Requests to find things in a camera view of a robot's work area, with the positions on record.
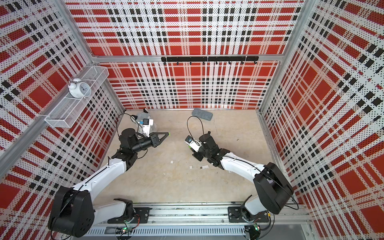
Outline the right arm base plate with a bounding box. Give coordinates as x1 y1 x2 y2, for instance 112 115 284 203
228 206 269 223

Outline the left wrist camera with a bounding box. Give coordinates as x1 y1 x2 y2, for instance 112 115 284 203
142 119 154 137

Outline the white alarm clock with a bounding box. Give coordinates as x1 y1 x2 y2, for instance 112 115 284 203
68 78 91 99

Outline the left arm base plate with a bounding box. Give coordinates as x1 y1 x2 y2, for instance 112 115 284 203
107 207 151 224

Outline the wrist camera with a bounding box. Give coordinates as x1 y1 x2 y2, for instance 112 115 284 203
185 135 201 152
142 119 154 137

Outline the black hook rail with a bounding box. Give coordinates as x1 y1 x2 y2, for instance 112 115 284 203
161 56 259 64

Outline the grey rectangular box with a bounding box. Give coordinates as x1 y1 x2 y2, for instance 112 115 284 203
192 109 213 121

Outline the husky plush toy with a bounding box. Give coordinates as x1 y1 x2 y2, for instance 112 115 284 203
131 108 151 125

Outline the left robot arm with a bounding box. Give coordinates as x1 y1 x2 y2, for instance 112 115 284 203
48 128 170 238

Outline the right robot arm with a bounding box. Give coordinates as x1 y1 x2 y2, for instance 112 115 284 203
185 132 294 222

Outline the white wire basket shelf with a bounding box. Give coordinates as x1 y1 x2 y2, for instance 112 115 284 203
45 66 109 128

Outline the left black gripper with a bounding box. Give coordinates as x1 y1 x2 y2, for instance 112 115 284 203
132 132 169 153

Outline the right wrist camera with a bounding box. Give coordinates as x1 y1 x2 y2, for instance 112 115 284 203
185 135 201 152

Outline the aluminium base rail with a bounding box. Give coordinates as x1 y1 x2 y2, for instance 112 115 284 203
64 203 313 227

